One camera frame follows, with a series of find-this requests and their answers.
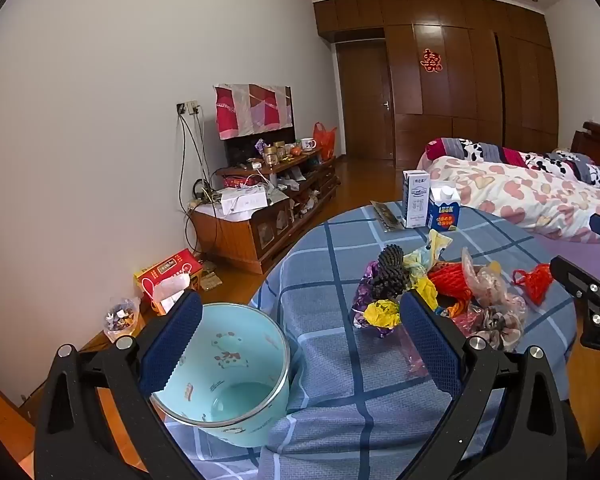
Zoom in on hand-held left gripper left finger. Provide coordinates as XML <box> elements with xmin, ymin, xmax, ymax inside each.
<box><xmin>34</xmin><ymin>290</ymin><xmax>204</xmax><ymax>480</ymax></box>

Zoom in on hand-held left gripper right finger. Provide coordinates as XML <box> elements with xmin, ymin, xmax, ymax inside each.
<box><xmin>400</xmin><ymin>289</ymin><xmax>568</xmax><ymax>480</ymax></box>

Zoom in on red rope bundle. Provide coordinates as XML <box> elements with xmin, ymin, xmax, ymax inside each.
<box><xmin>426</xmin><ymin>262</ymin><xmax>476</xmax><ymax>311</ymax></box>

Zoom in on light blue trash bin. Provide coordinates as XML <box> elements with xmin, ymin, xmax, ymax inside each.
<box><xmin>147</xmin><ymin>302</ymin><xmax>292</xmax><ymax>448</ymax></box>

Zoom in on dark grey rope bundle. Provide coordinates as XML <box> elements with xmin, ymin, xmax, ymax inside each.
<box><xmin>369</xmin><ymin>244</ymin><xmax>412</xmax><ymax>301</ymax></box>

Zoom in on yellow floral plastic bag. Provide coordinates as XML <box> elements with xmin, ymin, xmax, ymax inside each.
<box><xmin>404</xmin><ymin>229</ymin><xmax>453</xmax><ymax>311</ymax></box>

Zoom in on small red net bundle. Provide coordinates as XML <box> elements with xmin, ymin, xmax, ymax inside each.
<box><xmin>511</xmin><ymin>262</ymin><xmax>553</xmax><ymax>306</ymax></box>

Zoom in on clear bag of candies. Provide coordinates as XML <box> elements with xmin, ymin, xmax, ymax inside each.
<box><xmin>104</xmin><ymin>297</ymin><xmax>141</xmax><ymax>343</ymax></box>

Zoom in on yellow plastic wrapper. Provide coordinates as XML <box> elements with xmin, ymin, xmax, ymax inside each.
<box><xmin>362</xmin><ymin>299</ymin><xmax>406</xmax><ymax>330</ymax></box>

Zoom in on clear plastic bag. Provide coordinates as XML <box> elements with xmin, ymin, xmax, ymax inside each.
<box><xmin>460</xmin><ymin>247</ymin><xmax>528</xmax><ymax>321</ymax></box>

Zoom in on gold packet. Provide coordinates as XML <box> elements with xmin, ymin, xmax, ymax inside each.
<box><xmin>200</xmin><ymin>260</ymin><xmax>223</xmax><ymax>291</ymax></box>

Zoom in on red cardboard box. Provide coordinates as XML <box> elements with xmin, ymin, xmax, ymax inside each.
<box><xmin>133</xmin><ymin>248</ymin><xmax>203</xmax><ymax>293</ymax></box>

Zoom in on purple foil wrapper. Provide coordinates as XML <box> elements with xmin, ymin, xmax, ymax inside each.
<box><xmin>351</xmin><ymin>265</ymin><xmax>381</xmax><ymax>326</ymax></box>

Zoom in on blue checked tablecloth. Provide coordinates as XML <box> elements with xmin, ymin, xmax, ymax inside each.
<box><xmin>165</xmin><ymin>201</ymin><xmax>578</xmax><ymax>480</ymax></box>

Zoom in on wooden TV cabinet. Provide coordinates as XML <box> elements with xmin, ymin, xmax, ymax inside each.
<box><xmin>187</xmin><ymin>152</ymin><xmax>341</xmax><ymax>276</ymax></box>

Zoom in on blue drink carton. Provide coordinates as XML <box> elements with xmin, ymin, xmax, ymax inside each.
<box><xmin>426</xmin><ymin>185</ymin><xmax>462</xmax><ymax>232</ymax></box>

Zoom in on dark patterned flat packet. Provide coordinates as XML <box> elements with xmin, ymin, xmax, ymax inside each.
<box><xmin>370</xmin><ymin>201</ymin><xmax>406</xmax><ymax>233</ymax></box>

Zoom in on white milk carton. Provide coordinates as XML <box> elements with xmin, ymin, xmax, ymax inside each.
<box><xmin>401</xmin><ymin>170</ymin><xmax>431</xmax><ymax>229</ymax></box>

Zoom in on white cardboard box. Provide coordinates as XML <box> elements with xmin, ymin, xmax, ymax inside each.
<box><xmin>220</xmin><ymin>186</ymin><xmax>270</xmax><ymax>221</ymax></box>

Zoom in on red round tin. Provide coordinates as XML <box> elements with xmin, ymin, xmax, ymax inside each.
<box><xmin>221</xmin><ymin>174</ymin><xmax>261</xmax><ymax>190</ymax></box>

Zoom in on brown wooden wardrobe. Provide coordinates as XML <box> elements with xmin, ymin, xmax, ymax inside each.
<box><xmin>314</xmin><ymin>0</ymin><xmax>561</xmax><ymax>171</ymax></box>

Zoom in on black television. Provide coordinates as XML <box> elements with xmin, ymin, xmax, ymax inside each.
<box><xmin>223</xmin><ymin>127</ymin><xmax>297</xmax><ymax>168</ymax></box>

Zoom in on orange plastic bag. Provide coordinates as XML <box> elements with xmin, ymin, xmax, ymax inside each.
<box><xmin>312</xmin><ymin>121</ymin><xmax>338</xmax><ymax>162</ymax></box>

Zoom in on red and pink cloth cover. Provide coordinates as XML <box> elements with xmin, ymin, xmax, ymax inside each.
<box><xmin>213</xmin><ymin>83</ymin><xmax>295</xmax><ymax>141</ymax></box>

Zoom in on brown wooden door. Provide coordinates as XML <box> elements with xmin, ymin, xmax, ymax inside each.
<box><xmin>336</xmin><ymin>40</ymin><xmax>396</xmax><ymax>163</ymax></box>

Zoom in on black cables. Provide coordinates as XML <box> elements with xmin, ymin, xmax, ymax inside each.
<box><xmin>177</xmin><ymin>110</ymin><xmax>221</xmax><ymax>256</ymax></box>

